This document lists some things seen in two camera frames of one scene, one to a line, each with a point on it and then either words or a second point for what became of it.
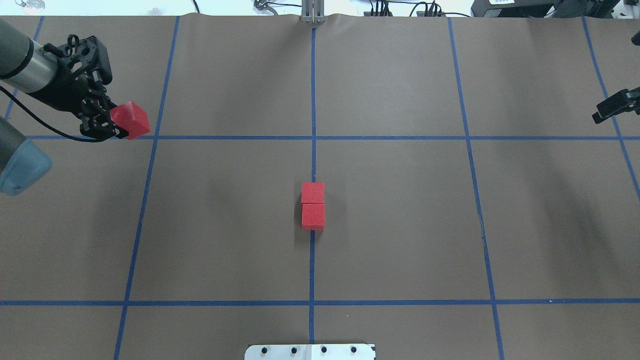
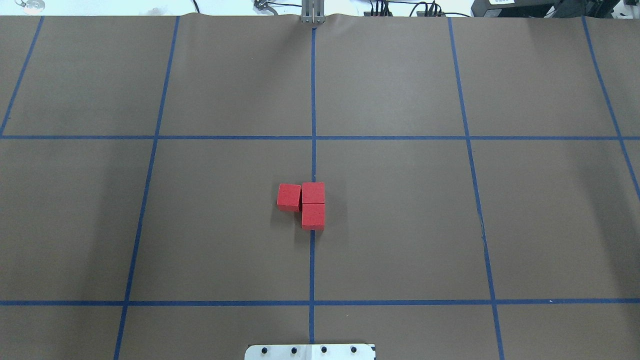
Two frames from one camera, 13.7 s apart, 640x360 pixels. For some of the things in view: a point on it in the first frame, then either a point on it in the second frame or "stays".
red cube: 313,216 stays
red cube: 131,118 → 288,197
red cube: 312,192 stays
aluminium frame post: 313,11 stays
